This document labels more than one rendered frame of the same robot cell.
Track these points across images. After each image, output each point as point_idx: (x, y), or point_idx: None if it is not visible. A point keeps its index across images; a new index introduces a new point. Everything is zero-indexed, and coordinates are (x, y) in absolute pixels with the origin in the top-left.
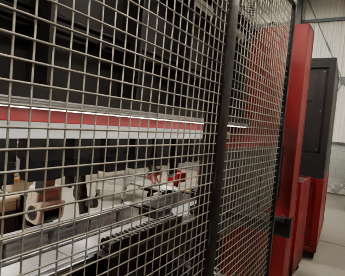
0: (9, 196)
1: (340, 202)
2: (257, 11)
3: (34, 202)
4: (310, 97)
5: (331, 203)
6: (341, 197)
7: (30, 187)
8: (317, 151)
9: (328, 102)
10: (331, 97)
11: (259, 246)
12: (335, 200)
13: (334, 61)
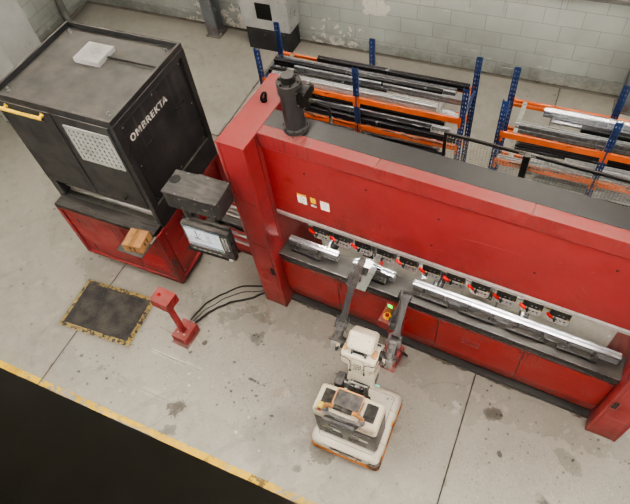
0: (370, 400)
1: (11, 131)
2: (497, 164)
3: (377, 372)
4: (180, 98)
5: (19, 144)
6: None
7: (373, 373)
8: (204, 137)
9: (194, 89)
10: (194, 84)
11: (310, 235)
12: None
13: (181, 47)
